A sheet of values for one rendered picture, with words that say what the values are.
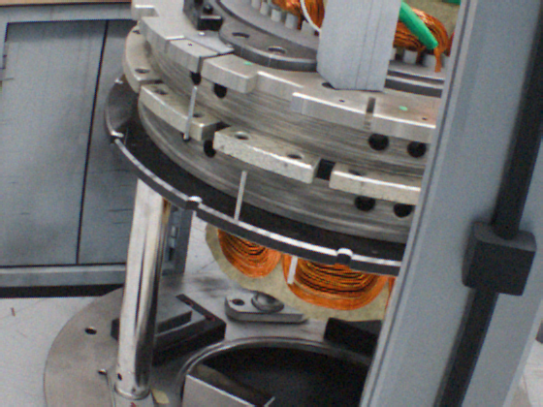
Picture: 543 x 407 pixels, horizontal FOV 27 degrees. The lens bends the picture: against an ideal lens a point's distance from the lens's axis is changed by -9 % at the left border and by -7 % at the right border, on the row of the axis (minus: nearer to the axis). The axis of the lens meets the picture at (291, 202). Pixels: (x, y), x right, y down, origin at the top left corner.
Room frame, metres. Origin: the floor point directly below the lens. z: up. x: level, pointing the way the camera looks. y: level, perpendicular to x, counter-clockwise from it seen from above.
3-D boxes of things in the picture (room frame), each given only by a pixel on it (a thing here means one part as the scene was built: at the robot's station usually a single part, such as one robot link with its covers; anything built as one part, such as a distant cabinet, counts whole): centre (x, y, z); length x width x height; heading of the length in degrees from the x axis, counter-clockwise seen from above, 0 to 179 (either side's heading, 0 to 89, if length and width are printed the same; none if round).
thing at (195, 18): (0.65, 0.07, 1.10); 0.03 x 0.01 x 0.01; 25
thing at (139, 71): (0.68, 0.10, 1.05); 0.09 x 0.04 x 0.01; 26
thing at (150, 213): (0.67, 0.09, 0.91); 0.02 x 0.02 x 0.21
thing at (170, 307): (0.76, 0.08, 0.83); 0.05 x 0.04 x 0.02; 144
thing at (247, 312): (0.83, 0.00, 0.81); 0.07 x 0.03 x 0.01; 108
